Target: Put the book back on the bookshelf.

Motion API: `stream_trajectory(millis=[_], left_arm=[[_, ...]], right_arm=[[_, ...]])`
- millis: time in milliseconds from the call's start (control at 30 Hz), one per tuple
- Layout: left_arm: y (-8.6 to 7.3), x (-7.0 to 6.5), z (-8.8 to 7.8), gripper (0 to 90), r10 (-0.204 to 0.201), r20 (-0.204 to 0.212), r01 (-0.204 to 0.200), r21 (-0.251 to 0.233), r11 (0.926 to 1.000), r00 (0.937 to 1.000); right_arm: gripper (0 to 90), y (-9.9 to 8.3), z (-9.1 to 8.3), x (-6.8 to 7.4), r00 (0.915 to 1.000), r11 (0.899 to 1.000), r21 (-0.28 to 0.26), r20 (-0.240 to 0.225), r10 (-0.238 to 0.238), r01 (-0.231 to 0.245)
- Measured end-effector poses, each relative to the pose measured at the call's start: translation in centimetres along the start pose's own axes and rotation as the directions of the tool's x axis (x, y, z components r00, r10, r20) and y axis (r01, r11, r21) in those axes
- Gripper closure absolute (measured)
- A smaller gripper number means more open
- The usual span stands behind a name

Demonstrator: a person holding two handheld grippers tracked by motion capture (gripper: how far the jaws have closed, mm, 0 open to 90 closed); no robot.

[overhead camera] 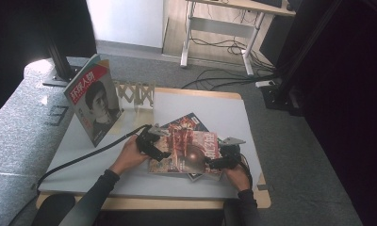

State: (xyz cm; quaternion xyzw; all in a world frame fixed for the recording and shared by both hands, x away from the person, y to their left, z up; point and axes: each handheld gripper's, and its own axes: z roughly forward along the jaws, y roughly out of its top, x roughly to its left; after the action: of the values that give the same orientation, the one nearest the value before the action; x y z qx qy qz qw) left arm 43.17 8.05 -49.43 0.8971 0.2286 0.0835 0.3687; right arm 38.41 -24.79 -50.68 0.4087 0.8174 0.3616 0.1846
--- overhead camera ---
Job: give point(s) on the white power strip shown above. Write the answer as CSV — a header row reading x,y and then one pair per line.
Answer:
x,y
265,83

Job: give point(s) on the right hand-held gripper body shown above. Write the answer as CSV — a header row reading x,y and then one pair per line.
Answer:
x,y
230,155

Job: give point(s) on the black curtain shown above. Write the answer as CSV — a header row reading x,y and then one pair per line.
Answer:
x,y
359,94
20,25

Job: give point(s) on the wooden expandable book rack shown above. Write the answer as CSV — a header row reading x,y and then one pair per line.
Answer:
x,y
143,114

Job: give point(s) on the black metal frame stand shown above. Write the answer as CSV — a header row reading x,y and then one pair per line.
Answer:
x,y
281,97

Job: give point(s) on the white magazine with green title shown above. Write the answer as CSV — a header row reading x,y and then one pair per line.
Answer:
x,y
214,176

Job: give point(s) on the white-legged wooden desk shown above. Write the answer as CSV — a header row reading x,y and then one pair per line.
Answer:
x,y
222,26

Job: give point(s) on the person's right hand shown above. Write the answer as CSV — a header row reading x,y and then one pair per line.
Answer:
x,y
240,179

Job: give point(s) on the dark blue illustrated magazine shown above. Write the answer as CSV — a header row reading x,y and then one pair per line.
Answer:
x,y
185,123

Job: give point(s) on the person's left hand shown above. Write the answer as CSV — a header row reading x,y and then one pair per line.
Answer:
x,y
128,157

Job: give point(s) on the black keyboard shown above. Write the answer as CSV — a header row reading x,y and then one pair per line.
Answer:
x,y
268,2

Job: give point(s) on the black computer tower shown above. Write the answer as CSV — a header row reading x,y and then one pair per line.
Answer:
x,y
274,40

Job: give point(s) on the black metal stand with baseplate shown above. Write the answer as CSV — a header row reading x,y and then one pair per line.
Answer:
x,y
61,62

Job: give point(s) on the red-brown magazine with sphere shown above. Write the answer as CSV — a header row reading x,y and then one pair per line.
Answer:
x,y
189,157

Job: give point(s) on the portrait magazine with red label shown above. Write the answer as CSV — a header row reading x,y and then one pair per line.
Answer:
x,y
95,103

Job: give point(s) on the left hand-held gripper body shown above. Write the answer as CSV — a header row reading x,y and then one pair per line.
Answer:
x,y
147,142

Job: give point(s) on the wooden table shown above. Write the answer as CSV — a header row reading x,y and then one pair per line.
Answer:
x,y
145,204

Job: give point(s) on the grey table mat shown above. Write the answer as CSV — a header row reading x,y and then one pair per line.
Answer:
x,y
193,100

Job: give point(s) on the person's right leg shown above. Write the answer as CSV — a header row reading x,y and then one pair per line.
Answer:
x,y
231,215

